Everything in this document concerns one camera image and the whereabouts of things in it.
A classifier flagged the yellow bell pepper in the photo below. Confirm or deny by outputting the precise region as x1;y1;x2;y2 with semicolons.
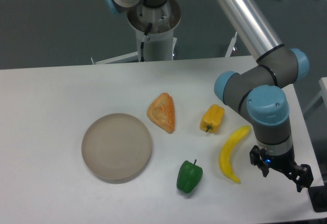
200;104;225;133

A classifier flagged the orange triangular bread slice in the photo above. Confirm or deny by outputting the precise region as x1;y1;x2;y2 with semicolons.
147;93;175;133

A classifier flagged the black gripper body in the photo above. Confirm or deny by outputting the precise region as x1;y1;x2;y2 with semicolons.
258;146;296;174

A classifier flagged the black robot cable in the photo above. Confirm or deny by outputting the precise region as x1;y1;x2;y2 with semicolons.
140;23;153;62

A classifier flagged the beige round plate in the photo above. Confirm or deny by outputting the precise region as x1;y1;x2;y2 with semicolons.
81;113;152;184

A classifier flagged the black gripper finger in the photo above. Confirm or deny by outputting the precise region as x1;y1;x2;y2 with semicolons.
284;164;314;192
249;145;270;177

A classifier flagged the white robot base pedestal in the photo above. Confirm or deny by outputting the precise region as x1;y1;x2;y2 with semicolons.
94;0;181;64

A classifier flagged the yellow banana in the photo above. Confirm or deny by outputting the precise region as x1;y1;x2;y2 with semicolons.
219;125;251;184

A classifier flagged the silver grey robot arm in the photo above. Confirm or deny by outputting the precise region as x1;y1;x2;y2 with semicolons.
105;0;313;191

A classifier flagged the green bell pepper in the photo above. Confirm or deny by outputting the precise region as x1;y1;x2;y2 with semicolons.
176;159;203;194

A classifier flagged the white frame at right edge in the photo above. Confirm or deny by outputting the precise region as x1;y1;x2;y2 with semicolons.
303;77;326;119

